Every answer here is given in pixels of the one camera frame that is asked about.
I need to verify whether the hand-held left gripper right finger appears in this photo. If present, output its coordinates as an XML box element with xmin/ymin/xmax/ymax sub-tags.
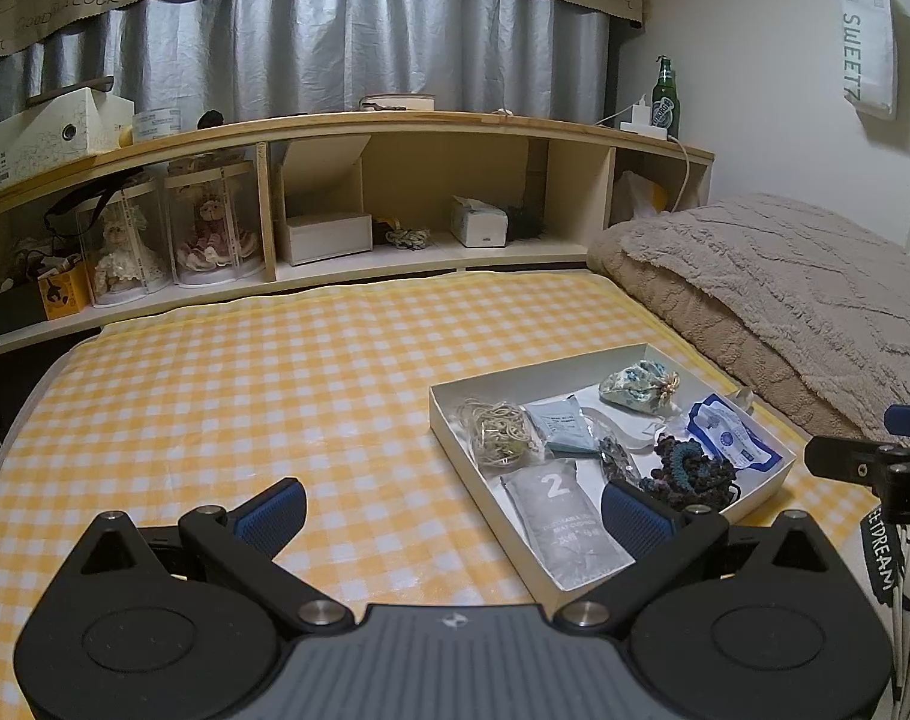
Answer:
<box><xmin>555</xmin><ymin>478</ymin><xmax>838</xmax><ymax>631</ymax></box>

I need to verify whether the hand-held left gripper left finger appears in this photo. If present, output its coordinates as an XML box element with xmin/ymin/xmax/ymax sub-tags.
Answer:
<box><xmin>72</xmin><ymin>476</ymin><xmax>349</xmax><ymax>627</ymax></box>

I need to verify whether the dark patterned pouch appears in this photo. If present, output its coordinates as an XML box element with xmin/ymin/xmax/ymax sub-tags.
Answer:
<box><xmin>599</xmin><ymin>435</ymin><xmax>639</xmax><ymax>485</ymax></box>

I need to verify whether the dark teal crochet piece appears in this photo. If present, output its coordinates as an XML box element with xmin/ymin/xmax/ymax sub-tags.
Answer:
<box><xmin>638</xmin><ymin>431</ymin><xmax>741</xmax><ymax>515</ymax></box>

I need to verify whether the grey foil pouch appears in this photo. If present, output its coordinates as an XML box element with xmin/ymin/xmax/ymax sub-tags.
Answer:
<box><xmin>500</xmin><ymin>465</ymin><xmax>636</xmax><ymax>590</ymax></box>

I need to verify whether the light blue packet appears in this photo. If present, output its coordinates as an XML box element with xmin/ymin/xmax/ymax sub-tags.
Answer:
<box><xmin>524</xmin><ymin>397</ymin><xmax>583</xmax><ymax>455</ymax></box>

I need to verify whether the teal floral drawstring pouch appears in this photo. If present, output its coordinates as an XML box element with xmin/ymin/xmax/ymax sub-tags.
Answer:
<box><xmin>599</xmin><ymin>360</ymin><xmax>684</xmax><ymax>417</ymax></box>

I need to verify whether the bag of rubber bands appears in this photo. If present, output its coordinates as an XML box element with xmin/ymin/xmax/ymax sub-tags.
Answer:
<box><xmin>458</xmin><ymin>399</ymin><xmax>546</xmax><ymax>466</ymax></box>

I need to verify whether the white shallow cardboard box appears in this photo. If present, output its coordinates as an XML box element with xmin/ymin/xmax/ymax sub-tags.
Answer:
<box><xmin>429</xmin><ymin>343</ymin><xmax>798</xmax><ymax>592</ymax></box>

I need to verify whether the blue white plastic packet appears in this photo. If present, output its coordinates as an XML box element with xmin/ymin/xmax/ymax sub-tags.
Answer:
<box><xmin>686</xmin><ymin>397</ymin><xmax>782</xmax><ymax>473</ymax></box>

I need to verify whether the yellow checked bed sheet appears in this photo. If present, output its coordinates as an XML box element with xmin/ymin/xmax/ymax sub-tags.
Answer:
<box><xmin>0</xmin><ymin>270</ymin><xmax>861</xmax><ymax>720</ymax></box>

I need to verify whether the beige fluffy blanket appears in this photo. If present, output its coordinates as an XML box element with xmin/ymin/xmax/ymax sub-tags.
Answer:
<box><xmin>585</xmin><ymin>193</ymin><xmax>910</xmax><ymax>443</ymax></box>

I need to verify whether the white open cardboard box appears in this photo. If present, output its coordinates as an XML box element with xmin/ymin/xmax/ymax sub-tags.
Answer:
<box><xmin>278</xmin><ymin>136</ymin><xmax>373</xmax><ymax>266</ymax></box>

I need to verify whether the pink doll display case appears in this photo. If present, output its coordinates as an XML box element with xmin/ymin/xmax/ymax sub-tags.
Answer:
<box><xmin>162</xmin><ymin>161</ymin><xmax>267</xmax><ymax>287</ymax></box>

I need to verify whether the cream doll display case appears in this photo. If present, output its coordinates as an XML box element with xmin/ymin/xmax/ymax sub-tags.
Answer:
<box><xmin>76</xmin><ymin>180</ymin><xmax>172</xmax><ymax>308</ymax></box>

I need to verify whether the yellow black small box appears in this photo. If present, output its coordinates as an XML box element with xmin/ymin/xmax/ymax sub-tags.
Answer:
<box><xmin>38</xmin><ymin>266</ymin><xmax>92</xmax><ymax>320</ymax></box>

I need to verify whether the dark fluffy item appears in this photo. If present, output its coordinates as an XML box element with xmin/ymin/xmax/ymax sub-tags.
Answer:
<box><xmin>507</xmin><ymin>204</ymin><xmax>547</xmax><ymax>242</ymax></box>

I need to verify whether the clear plastic bag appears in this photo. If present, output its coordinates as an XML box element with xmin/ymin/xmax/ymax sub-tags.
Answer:
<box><xmin>618</xmin><ymin>171</ymin><xmax>666</xmax><ymax>222</ymax></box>

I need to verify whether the white tissue box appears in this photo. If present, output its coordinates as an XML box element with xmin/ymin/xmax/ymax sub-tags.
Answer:
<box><xmin>451</xmin><ymin>196</ymin><xmax>510</xmax><ymax>248</ymax></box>

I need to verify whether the white hanging bag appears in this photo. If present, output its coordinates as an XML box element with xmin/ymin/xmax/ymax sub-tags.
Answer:
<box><xmin>836</xmin><ymin>0</ymin><xmax>897</xmax><ymax>121</ymax></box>

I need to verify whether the white charger block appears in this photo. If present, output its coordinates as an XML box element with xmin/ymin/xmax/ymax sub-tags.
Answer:
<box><xmin>621</xmin><ymin>95</ymin><xmax>669</xmax><ymax>140</ymax></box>

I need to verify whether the green glass bottle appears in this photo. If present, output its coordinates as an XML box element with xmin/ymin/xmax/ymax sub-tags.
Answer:
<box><xmin>651</xmin><ymin>56</ymin><xmax>681</xmax><ymax>140</ymax></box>

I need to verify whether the small white labelled box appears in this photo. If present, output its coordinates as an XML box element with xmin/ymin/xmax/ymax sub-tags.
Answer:
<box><xmin>132</xmin><ymin>109</ymin><xmax>182</xmax><ymax>143</ymax></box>

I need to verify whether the wooden headboard shelf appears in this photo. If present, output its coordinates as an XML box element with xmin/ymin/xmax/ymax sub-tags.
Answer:
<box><xmin>0</xmin><ymin>111</ymin><xmax>714</xmax><ymax>361</ymax></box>

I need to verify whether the beige book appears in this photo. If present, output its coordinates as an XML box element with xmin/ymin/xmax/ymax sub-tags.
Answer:
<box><xmin>359</xmin><ymin>92</ymin><xmax>437</xmax><ymax>113</ymax></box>

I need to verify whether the white patterned storage box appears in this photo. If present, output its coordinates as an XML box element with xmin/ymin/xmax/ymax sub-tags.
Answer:
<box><xmin>0</xmin><ymin>75</ymin><xmax>137</xmax><ymax>166</ymax></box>

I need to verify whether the white charger cable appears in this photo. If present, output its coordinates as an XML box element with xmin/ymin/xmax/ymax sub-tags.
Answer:
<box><xmin>668</xmin><ymin>136</ymin><xmax>692</xmax><ymax>215</ymax></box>

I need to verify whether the black strap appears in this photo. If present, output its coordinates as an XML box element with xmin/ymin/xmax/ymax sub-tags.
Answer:
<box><xmin>42</xmin><ymin>184</ymin><xmax>126</xmax><ymax>241</ymax></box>

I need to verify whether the white hanging cord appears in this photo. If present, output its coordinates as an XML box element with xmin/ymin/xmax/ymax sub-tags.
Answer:
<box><xmin>491</xmin><ymin>0</ymin><xmax>514</xmax><ymax>117</ymax></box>

